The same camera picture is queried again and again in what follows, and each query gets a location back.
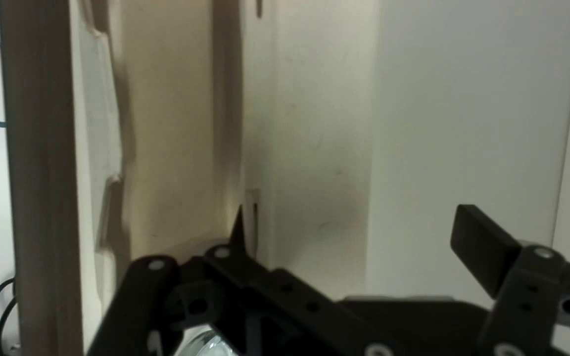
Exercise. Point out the cream carton box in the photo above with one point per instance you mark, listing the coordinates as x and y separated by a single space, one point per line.
104 250

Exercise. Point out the white upper cabinet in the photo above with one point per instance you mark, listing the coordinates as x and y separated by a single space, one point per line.
350 132

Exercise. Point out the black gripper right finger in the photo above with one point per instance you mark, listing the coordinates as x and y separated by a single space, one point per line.
502 264

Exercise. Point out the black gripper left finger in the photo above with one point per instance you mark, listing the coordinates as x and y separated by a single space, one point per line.
237 242

